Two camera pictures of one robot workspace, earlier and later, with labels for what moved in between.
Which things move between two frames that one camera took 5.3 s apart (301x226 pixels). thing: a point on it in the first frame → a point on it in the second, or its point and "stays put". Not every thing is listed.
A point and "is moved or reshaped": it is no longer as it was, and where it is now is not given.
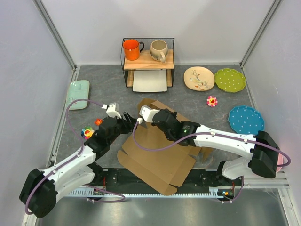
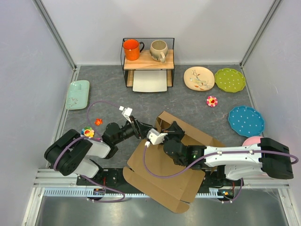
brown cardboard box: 152,156 is moved or reshaped
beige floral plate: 198,78 stays put
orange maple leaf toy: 99,121 stays put
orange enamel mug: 131,47 stays put
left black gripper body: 122,127 → 137,127
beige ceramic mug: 158,50 stays put
